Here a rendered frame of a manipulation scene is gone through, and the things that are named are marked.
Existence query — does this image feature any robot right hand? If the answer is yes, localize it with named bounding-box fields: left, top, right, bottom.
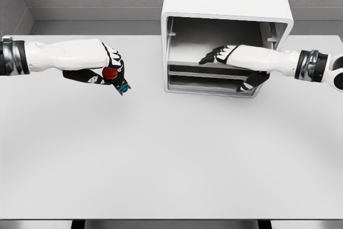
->
left=198, top=44, right=271, bottom=93

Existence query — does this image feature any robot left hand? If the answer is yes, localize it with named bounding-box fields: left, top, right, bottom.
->
left=54, top=38, right=125, bottom=86

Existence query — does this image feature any load switch with red knob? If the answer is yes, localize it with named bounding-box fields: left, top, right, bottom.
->
left=101, top=65, right=132, bottom=96

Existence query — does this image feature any white tabletop storage cabinet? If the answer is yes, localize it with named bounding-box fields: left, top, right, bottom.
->
left=160, top=0, right=294, bottom=99

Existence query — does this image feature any grey cabinet drawer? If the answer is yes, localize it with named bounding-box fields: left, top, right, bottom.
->
left=167, top=71, right=255, bottom=97
left=166, top=35, right=258, bottom=71

